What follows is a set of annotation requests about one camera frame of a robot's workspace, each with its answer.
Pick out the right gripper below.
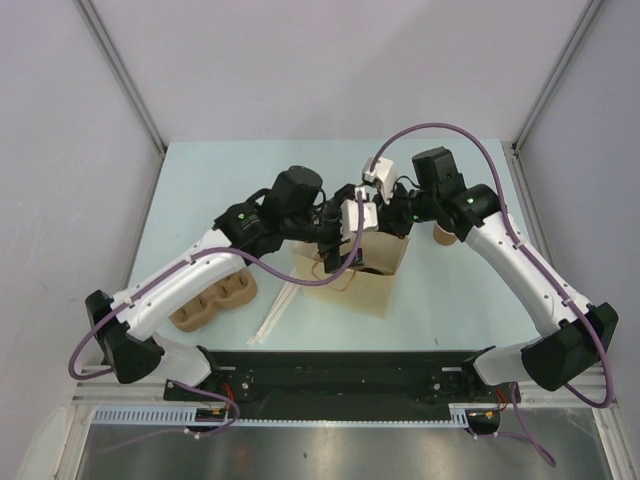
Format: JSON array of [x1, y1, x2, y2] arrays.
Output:
[[373, 178, 439, 239]]

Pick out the kraft paper takeout bag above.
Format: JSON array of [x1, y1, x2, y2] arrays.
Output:
[[291, 231, 409, 317]]

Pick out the brown pulp cup carrier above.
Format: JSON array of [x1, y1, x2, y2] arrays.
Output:
[[169, 268, 257, 333]]

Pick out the black coffee cup lid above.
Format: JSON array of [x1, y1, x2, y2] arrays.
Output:
[[358, 267, 389, 276]]

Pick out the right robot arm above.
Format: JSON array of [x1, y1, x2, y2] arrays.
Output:
[[362, 147, 618, 401]]

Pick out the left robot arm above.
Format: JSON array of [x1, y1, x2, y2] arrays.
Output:
[[85, 166, 367, 400]]

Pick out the stack of paper cups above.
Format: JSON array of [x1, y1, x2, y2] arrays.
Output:
[[432, 223, 458, 246]]

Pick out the white wrapped straw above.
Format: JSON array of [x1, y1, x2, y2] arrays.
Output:
[[249, 284, 299, 346], [244, 282, 296, 345], [254, 287, 301, 345]]

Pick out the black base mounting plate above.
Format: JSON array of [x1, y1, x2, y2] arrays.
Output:
[[163, 350, 521, 422]]

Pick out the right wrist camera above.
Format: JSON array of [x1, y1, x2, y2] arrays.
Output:
[[361, 157, 398, 205]]

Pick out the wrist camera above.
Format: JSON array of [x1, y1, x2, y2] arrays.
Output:
[[361, 157, 398, 205], [340, 187, 379, 240]]

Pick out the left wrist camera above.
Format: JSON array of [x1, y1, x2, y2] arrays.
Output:
[[340, 187, 379, 240]]

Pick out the white slotted cable duct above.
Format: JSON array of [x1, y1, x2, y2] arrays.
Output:
[[92, 405, 469, 429]]

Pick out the aluminium frame rail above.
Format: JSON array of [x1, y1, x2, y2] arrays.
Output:
[[73, 373, 166, 405]]

